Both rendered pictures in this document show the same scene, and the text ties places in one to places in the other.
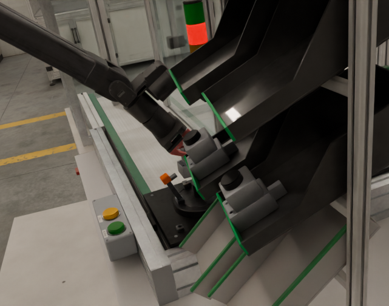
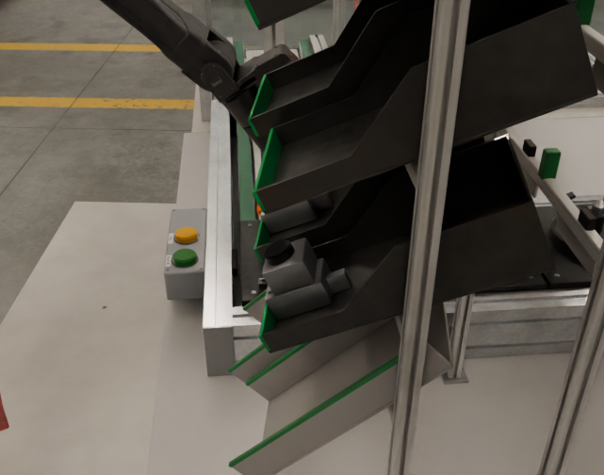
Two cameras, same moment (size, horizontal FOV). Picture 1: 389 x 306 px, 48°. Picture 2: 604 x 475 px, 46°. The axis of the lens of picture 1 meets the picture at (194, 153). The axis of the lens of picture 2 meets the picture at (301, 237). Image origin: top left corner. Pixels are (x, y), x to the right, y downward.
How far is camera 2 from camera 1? 0.22 m
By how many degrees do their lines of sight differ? 12
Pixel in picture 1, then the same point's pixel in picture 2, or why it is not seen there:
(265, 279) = (318, 385)
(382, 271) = (521, 423)
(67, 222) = (138, 228)
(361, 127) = (420, 239)
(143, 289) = (197, 349)
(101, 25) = not seen: outside the picture
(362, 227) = (416, 362)
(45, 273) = (86, 288)
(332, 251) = (382, 378)
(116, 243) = (178, 278)
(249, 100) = (315, 159)
